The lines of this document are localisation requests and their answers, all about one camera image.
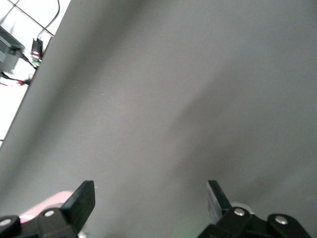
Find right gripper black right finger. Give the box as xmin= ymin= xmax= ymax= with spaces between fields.
xmin=198 ymin=180 xmax=313 ymax=238

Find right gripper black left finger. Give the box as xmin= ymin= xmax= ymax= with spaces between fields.
xmin=0 ymin=180 xmax=96 ymax=238

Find pink cup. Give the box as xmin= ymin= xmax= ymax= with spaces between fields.
xmin=18 ymin=190 xmax=75 ymax=224

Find black device red light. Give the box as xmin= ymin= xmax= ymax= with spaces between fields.
xmin=31 ymin=37 xmax=44 ymax=60

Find grey electronics box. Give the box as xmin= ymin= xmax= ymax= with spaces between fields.
xmin=0 ymin=26 xmax=25 ymax=73

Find red and black wires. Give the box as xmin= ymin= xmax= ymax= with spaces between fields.
xmin=0 ymin=70 xmax=35 ymax=87

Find thin black floor cable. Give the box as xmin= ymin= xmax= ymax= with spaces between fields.
xmin=37 ymin=0 xmax=61 ymax=40

